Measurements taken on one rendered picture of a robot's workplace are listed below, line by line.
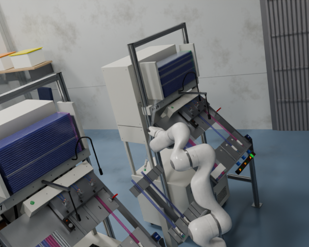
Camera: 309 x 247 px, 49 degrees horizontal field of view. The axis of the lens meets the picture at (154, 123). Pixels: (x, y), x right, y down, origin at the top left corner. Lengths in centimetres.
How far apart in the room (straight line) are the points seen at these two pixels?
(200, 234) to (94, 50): 465
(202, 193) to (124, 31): 417
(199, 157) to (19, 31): 578
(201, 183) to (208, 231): 25
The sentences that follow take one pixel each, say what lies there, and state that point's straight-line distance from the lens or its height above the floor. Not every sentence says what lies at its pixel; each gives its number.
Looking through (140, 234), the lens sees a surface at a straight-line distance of 233.
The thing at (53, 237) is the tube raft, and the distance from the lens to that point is 216.
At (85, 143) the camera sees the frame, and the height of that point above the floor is 143.
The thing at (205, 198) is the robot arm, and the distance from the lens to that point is 176.
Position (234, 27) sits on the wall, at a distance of 491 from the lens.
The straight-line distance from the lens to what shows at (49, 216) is 221.
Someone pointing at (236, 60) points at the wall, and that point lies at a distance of 500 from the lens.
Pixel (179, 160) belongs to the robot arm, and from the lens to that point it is 165.
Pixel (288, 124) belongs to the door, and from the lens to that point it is 515.
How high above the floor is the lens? 226
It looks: 21 degrees down
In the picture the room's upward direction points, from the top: 13 degrees counter-clockwise
